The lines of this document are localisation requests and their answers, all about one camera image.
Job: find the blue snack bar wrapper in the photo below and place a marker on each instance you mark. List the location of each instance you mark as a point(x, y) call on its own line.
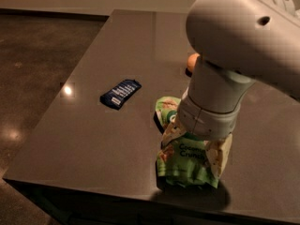
point(116, 97)

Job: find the green rice chip bag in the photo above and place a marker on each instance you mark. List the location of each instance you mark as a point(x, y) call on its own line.
point(182, 161)

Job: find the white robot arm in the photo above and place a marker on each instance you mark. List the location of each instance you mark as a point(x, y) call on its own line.
point(238, 42)

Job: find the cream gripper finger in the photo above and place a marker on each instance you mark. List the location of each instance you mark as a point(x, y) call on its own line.
point(217, 153)
point(174, 130)

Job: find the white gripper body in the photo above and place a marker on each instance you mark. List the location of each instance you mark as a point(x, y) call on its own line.
point(206, 121)

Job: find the orange fruit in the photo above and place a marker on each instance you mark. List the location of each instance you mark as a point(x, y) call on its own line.
point(191, 62)

